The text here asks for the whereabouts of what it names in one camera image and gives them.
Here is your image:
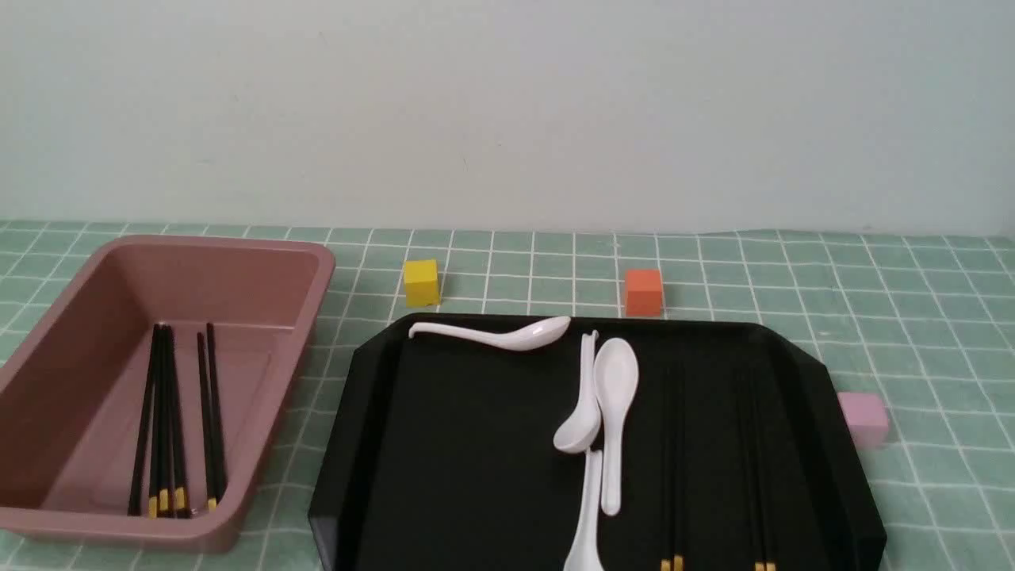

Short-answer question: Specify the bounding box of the white spoon lying top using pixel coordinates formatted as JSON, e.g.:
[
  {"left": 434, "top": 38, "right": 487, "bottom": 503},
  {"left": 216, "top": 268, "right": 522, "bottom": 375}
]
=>
[{"left": 408, "top": 316, "right": 572, "bottom": 353}]

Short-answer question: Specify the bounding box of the yellow cube block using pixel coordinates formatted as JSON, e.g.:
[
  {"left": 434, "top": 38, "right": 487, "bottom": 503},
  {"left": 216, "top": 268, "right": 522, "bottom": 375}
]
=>
[{"left": 403, "top": 258, "right": 441, "bottom": 308}]

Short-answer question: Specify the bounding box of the white spoon large middle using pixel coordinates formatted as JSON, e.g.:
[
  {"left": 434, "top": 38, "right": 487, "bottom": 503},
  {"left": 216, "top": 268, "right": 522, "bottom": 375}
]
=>
[{"left": 593, "top": 337, "right": 639, "bottom": 516}]

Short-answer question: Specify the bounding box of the orange cube block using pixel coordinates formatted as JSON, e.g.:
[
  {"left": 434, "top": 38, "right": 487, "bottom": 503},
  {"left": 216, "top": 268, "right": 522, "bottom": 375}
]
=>
[{"left": 623, "top": 268, "right": 664, "bottom": 317}]

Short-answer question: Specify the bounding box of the white spoon small middle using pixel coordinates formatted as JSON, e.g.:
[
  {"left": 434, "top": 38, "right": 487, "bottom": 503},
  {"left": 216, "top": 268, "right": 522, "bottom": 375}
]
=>
[{"left": 553, "top": 330, "right": 602, "bottom": 454}]

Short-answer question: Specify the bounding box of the pink plastic bin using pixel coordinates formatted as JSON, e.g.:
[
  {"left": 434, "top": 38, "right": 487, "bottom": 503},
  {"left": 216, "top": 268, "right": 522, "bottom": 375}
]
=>
[{"left": 1, "top": 235, "right": 335, "bottom": 553}]

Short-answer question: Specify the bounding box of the white spoon bottom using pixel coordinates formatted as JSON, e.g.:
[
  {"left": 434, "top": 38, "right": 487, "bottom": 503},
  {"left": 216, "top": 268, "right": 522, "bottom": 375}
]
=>
[{"left": 563, "top": 450, "right": 604, "bottom": 570}]

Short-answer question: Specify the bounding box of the black plastic tray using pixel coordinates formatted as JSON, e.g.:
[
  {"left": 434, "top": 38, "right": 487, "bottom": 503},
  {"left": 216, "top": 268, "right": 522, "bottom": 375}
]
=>
[{"left": 308, "top": 313, "right": 887, "bottom": 570}]

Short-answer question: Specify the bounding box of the black chopstick on tray left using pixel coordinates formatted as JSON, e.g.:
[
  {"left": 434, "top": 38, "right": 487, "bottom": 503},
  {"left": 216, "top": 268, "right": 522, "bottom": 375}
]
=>
[{"left": 657, "top": 368, "right": 673, "bottom": 570}]

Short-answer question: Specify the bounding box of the black chopstick on tray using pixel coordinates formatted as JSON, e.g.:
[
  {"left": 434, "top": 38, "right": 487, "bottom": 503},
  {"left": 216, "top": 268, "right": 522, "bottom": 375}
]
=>
[
  {"left": 671, "top": 370, "right": 687, "bottom": 570},
  {"left": 657, "top": 368, "right": 673, "bottom": 570},
  {"left": 735, "top": 371, "right": 768, "bottom": 570},
  {"left": 748, "top": 376, "right": 779, "bottom": 570}
]

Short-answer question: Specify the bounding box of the black chopstick in bin rightmost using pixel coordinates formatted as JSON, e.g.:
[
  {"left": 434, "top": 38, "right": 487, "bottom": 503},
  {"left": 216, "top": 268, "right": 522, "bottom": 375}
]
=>
[{"left": 206, "top": 323, "right": 228, "bottom": 504}]

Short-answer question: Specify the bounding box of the black chopstick in bin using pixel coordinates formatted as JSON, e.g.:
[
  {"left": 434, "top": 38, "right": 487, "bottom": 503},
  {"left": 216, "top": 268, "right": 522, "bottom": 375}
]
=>
[
  {"left": 148, "top": 323, "right": 167, "bottom": 518},
  {"left": 128, "top": 323, "right": 162, "bottom": 516},
  {"left": 206, "top": 323, "right": 228, "bottom": 504},
  {"left": 159, "top": 323, "right": 191, "bottom": 518},
  {"left": 196, "top": 332, "right": 218, "bottom": 512}
]

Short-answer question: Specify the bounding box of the black chopstick on tray right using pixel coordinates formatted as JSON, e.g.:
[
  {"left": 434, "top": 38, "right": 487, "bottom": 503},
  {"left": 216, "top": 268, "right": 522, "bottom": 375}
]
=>
[{"left": 748, "top": 376, "right": 779, "bottom": 570}]

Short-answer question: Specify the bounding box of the pink cube block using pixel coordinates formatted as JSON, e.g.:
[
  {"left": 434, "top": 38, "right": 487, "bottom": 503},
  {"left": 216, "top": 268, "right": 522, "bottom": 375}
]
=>
[{"left": 837, "top": 392, "right": 891, "bottom": 450}]

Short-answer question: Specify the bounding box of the black chopstick in bin leftmost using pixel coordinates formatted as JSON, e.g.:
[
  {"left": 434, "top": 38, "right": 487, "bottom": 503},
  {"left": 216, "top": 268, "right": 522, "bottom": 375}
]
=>
[{"left": 128, "top": 323, "right": 162, "bottom": 516}]

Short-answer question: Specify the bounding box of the green checkered tablecloth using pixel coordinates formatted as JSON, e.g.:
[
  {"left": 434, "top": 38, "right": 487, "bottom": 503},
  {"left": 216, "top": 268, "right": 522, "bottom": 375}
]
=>
[{"left": 1, "top": 216, "right": 1014, "bottom": 570}]

